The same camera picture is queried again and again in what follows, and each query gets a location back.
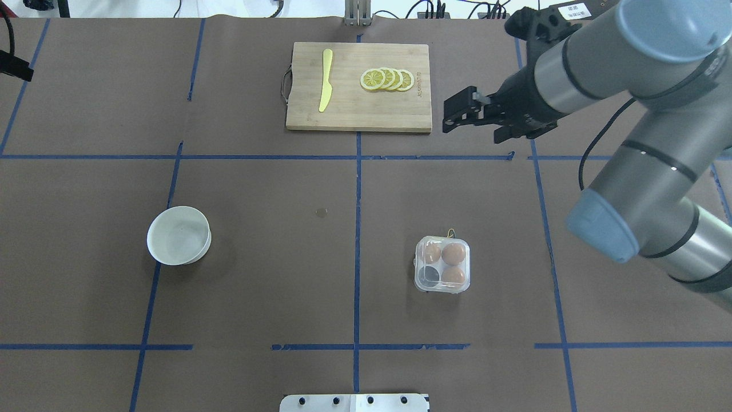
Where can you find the yellow plastic knife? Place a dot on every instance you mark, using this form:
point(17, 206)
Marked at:
point(326, 86)

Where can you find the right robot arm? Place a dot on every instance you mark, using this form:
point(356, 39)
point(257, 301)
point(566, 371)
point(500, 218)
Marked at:
point(672, 58)

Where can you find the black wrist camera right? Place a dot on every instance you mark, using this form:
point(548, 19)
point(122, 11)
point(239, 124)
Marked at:
point(539, 29)

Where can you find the clear plastic egg box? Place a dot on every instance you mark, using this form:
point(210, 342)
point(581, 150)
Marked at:
point(427, 277)

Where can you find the black electronics box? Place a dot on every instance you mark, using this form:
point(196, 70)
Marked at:
point(580, 10)

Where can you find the wooden cutting board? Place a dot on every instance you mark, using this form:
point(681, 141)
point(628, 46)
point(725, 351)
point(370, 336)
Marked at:
point(353, 109)

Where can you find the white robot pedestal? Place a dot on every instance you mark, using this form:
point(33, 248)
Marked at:
point(356, 402)

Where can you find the lemon slice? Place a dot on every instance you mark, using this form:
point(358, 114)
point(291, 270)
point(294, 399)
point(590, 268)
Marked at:
point(407, 80)
point(387, 77)
point(373, 79)
point(396, 80)

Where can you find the white bowl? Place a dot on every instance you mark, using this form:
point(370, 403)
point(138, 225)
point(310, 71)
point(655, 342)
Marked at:
point(179, 235)

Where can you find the aluminium frame post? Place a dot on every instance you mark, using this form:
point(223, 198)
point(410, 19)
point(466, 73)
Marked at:
point(358, 13)

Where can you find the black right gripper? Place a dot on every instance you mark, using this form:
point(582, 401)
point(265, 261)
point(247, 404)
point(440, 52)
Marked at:
point(519, 96)

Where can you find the brown egg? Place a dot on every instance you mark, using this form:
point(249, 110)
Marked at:
point(453, 277)
point(454, 254)
point(432, 253)

